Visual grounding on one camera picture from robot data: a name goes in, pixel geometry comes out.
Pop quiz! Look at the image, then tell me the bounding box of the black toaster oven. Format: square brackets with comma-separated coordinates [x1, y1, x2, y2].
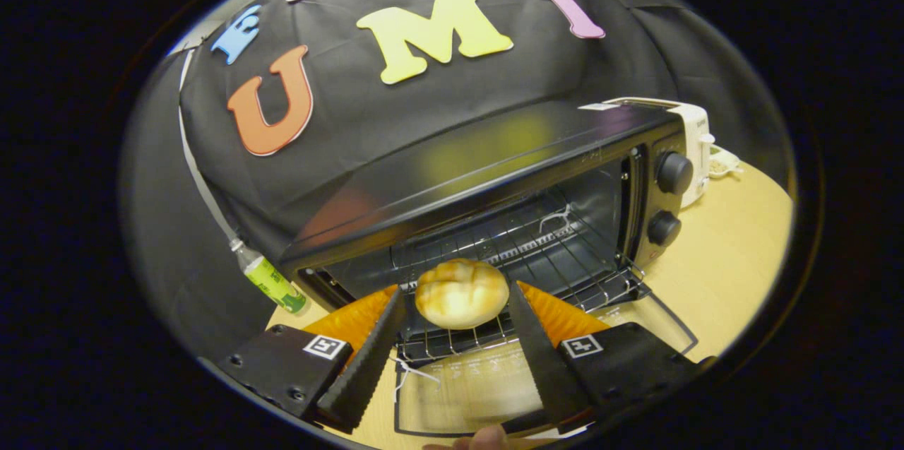
[279, 98, 700, 438]

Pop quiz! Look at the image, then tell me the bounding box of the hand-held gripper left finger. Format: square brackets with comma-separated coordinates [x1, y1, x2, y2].
[218, 285, 408, 434]

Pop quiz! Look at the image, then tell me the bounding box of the golden bread bun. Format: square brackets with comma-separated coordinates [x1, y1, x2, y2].
[415, 259, 510, 330]

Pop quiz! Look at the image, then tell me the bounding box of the green label plastic bottle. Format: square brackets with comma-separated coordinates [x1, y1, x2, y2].
[230, 238, 309, 314]

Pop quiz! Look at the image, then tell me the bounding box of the white toaster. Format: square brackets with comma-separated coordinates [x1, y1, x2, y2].
[579, 97, 715, 209]

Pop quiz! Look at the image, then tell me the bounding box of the white divided snack dish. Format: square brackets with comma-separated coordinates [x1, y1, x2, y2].
[708, 145, 744, 179]

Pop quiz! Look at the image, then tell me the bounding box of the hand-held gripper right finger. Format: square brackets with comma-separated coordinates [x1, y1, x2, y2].
[507, 280, 714, 430]

